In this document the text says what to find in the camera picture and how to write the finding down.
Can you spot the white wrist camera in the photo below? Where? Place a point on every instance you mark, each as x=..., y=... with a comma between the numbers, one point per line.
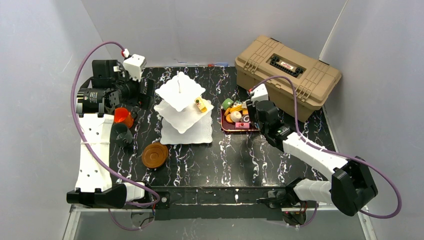
x=134, y=64
x=259, y=94

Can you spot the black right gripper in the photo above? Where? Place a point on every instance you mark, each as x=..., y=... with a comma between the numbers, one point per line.
x=251, y=108

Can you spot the brown round wooden lid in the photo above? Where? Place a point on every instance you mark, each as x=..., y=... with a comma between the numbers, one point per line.
x=154, y=155

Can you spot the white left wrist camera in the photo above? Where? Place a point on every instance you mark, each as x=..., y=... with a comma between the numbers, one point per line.
x=134, y=64

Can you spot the red blue screwdriver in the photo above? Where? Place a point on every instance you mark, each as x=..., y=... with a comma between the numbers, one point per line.
x=218, y=64

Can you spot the pink rectangular cake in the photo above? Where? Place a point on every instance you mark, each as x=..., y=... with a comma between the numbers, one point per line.
x=242, y=126

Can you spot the chocolate swirl roll cake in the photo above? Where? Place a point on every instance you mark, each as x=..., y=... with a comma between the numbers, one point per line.
x=245, y=119

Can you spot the orange plastic cup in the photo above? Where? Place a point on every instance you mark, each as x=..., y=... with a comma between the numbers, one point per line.
x=123, y=116

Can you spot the yellow decorated cake slice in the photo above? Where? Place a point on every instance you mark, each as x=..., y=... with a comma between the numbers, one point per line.
x=236, y=108

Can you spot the red dessert tray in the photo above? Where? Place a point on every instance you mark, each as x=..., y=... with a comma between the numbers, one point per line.
x=230, y=127

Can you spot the green swirl roll cake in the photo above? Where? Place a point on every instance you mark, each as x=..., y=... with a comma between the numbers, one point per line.
x=227, y=103

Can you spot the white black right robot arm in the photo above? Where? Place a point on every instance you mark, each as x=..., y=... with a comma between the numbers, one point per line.
x=349, y=185

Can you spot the tan plastic toolbox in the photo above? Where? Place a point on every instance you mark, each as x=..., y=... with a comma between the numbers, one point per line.
x=296, y=83

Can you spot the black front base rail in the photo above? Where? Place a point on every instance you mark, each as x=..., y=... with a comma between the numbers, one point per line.
x=193, y=202

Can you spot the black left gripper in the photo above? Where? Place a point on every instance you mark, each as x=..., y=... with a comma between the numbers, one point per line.
x=145, y=94

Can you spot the white three-tier cake stand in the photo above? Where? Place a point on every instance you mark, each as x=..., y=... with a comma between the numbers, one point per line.
x=182, y=122

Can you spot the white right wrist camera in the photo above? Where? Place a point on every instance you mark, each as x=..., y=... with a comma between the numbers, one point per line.
x=259, y=94

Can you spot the round sandwich biscuit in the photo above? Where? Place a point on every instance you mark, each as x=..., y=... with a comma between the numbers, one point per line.
x=229, y=119

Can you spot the yellow layered cake piece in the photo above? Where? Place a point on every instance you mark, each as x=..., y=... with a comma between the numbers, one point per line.
x=201, y=104

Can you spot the dark green cup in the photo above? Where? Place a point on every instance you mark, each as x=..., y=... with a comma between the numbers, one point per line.
x=121, y=135

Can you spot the white coconut ball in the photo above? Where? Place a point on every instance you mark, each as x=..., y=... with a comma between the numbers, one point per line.
x=236, y=116

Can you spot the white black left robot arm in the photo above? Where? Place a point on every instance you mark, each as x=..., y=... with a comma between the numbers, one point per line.
x=112, y=84

